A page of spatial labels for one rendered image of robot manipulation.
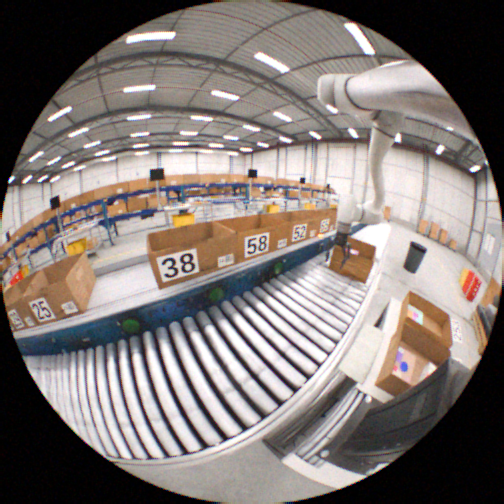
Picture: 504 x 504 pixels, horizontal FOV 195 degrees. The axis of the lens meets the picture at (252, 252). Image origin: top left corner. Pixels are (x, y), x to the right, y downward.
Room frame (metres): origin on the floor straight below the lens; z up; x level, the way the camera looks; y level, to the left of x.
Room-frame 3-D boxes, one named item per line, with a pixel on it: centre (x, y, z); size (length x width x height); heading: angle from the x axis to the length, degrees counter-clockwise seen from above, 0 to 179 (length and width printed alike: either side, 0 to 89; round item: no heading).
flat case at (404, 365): (0.04, -0.59, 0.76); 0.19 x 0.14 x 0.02; 126
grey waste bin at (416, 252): (1.89, -3.81, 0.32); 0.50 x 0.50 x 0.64
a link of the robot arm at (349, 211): (0.73, -0.53, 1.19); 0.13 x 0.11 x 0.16; 80
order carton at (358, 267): (0.86, -0.79, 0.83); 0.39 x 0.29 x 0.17; 134
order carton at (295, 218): (1.11, -0.30, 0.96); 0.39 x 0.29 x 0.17; 128
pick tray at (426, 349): (-0.02, -0.66, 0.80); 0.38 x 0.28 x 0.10; 38
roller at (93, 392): (-0.13, 0.54, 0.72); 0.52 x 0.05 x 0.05; 38
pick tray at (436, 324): (0.16, -0.93, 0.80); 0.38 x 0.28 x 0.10; 36
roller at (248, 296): (0.39, -0.13, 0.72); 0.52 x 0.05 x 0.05; 38
